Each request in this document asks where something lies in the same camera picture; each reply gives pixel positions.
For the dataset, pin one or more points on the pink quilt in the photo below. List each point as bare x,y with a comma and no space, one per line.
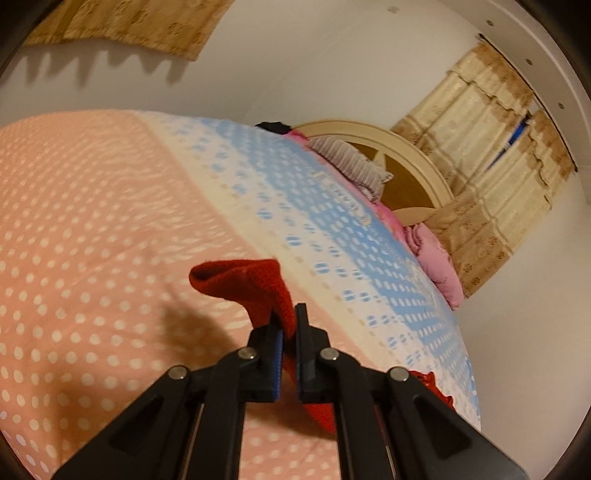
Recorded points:
434,258

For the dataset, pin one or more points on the cream wooden headboard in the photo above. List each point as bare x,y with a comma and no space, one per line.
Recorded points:
406,184

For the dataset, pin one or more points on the pink and blue dotted bedspread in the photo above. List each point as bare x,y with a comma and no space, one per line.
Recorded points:
92,230

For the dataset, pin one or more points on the striped cloth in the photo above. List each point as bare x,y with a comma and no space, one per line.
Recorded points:
346,159

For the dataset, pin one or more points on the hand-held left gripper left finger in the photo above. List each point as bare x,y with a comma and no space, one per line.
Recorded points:
277,364

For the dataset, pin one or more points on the beige patterned curtain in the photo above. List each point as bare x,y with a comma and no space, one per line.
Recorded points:
138,23
485,184

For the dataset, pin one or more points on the red knit garment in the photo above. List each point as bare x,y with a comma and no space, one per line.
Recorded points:
244,281

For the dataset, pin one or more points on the dark cloth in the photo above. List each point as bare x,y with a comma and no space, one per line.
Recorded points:
273,128

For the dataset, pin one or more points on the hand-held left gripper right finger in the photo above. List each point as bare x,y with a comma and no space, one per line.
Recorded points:
301,369

